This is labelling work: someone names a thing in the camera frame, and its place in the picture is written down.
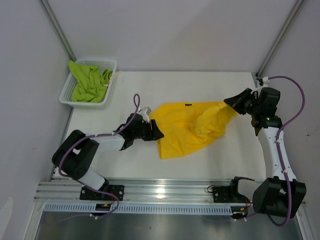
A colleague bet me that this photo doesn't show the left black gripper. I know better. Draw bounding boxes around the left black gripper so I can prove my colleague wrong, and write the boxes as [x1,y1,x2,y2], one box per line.
[132,119,164,141]

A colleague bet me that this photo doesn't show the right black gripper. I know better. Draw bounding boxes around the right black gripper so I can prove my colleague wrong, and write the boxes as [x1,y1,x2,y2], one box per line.
[224,88,261,116]

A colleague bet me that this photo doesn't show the yellow fabric shorts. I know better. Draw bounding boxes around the yellow fabric shorts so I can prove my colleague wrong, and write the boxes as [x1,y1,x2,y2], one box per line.
[149,101,238,160]

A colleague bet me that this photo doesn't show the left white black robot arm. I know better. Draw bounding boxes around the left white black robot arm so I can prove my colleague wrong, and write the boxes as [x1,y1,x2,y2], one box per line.
[51,113,165,200]

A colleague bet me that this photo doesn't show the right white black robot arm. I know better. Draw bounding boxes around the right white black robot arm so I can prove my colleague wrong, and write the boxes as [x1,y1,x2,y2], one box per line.
[224,87,307,218]

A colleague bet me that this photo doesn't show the green fabric shorts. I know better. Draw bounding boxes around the green fabric shorts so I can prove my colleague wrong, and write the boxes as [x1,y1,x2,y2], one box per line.
[68,60,113,104]

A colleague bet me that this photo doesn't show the white plastic mesh basket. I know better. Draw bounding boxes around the white plastic mesh basket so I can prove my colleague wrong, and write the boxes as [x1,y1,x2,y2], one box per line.
[59,57,117,110]

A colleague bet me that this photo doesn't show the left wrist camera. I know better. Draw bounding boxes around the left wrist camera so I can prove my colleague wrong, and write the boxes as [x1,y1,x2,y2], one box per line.
[138,107,152,123]

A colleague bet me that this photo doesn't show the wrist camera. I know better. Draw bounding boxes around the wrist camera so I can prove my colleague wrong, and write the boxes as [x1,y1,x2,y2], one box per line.
[138,107,152,123]
[254,76,270,95]

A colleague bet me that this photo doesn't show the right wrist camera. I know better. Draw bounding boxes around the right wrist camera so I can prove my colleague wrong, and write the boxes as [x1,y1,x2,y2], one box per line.
[254,76,270,95]

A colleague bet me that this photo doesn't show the aluminium mounting rail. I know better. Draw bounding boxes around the aluminium mounting rail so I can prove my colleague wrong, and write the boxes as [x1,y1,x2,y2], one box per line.
[33,177,307,206]

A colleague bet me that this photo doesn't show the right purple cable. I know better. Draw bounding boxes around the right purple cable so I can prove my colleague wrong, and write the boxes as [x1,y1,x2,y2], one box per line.
[232,75,306,227]

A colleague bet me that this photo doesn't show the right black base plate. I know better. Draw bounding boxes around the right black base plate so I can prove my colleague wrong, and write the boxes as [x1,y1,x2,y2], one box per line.
[212,186,252,204]

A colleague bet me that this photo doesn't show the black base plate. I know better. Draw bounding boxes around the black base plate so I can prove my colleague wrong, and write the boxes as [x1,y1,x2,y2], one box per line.
[212,186,252,204]
[79,184,125,201]

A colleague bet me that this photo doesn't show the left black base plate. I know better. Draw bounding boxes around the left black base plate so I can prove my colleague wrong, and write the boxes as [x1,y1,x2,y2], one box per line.
[79,184,125,201]

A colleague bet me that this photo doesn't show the white slotted cable duct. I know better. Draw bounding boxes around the white slotted cable duct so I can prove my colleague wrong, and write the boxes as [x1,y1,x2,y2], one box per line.
[43,202,233,216]

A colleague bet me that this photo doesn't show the right aluminium corner post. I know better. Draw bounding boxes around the right aluminium corner post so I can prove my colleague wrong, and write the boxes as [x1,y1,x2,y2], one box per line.
[255,0,307,79]

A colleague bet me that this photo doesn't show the aluminium corner post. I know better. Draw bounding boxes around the aluminium corner post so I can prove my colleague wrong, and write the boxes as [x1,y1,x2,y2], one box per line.
[38,0,77,62]
[255,0,307,79]

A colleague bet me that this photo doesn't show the left aluminium corner post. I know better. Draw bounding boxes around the left aluminium corner post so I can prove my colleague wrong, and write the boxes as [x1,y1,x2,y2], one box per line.
[38,0,77,62]

